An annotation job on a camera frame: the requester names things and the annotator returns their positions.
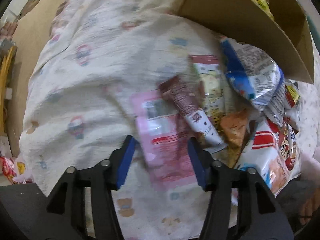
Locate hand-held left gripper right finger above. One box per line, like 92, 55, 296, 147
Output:
187, 138, 294, 240

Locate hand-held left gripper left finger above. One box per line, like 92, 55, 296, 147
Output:
46, 135, 137, 240

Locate pink snack packet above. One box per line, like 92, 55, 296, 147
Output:
130, 90, 199, 189

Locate yellow cartoon snack packet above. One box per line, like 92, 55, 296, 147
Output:
189, 54, 227, 133

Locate blue and white snack bag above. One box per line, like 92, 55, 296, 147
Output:
219, 37, 287, 128

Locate cardboard box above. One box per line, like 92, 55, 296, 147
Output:
175, 0, 315, 84

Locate orange snack packet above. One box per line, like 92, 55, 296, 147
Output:
219, 109, 252, 154

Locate white and brown stick sachet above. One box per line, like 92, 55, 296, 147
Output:
159, 75, 227, 148

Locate white shrimp cracker bag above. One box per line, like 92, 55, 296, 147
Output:
236, 119, 302, 197

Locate red snack bag on floor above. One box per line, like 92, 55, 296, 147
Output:
0, 156, 27, 184

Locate person's grey clothing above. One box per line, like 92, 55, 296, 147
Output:
0, 184, 50, 240

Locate small yellow snack packet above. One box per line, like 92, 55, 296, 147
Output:
284, 84, 301, 108

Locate person's bare foot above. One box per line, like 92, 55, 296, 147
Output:
299, 196, 320, 227

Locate yellow wooden stool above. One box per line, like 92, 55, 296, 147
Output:
0, 45, 18, 140

